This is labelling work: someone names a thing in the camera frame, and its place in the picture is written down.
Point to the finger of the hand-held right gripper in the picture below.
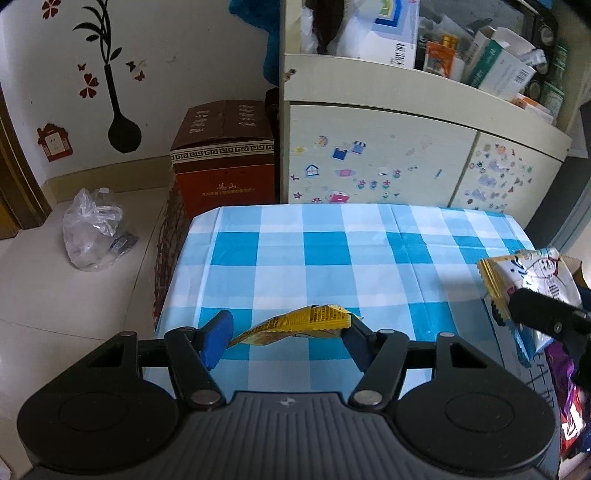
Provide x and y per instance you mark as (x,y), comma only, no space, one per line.
(545,316)

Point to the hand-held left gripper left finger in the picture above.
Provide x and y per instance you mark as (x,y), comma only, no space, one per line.
(217,339)

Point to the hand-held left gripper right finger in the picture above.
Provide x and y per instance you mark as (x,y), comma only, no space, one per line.
(355,344)

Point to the plain yellow snack packet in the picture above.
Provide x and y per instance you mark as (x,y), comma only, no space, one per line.
(295,325)

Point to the cardboard box white printed side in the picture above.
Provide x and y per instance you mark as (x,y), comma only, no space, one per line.
(540,387)

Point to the blue white checked tablecloth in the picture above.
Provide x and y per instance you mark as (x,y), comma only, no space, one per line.
(323,258)

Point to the brown lattice table side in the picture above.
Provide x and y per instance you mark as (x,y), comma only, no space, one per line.
(168,258)

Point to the beige refrigerator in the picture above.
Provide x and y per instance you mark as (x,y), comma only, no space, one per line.
(572,203)

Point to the dark small packet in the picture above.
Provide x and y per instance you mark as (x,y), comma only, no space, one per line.
(123,243)

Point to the red brown carton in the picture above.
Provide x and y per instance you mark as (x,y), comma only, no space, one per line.
(221,184)

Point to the clear plastic bag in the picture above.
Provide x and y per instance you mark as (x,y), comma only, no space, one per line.
(83,235)

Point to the cream cabinet with stickers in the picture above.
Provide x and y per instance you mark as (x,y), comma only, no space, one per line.
(392,138)

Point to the flat white orange box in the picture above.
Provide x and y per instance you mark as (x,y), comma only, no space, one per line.
(531,106)

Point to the red house socket sticker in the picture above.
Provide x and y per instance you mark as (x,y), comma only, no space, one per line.
(55,143)

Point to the small orange packet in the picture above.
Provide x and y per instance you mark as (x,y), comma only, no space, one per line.
(438,60)

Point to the black toaster oven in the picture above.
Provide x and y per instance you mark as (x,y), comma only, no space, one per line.
(547,34)

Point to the blue fluffy cloth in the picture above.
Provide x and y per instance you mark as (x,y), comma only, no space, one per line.
(258,41)

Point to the white plastic bag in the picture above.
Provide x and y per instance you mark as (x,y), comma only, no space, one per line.
(351,37)

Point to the blue white box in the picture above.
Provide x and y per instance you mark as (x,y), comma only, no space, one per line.
(392,32)

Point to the black vase wall sticker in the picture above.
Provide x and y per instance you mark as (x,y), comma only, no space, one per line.
(123,134)

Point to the wooden door frame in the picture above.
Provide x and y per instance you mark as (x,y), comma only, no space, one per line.
(18,184)

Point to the red flower wall sticker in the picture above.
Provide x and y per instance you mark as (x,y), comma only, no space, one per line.
(51,7)
(87,85)

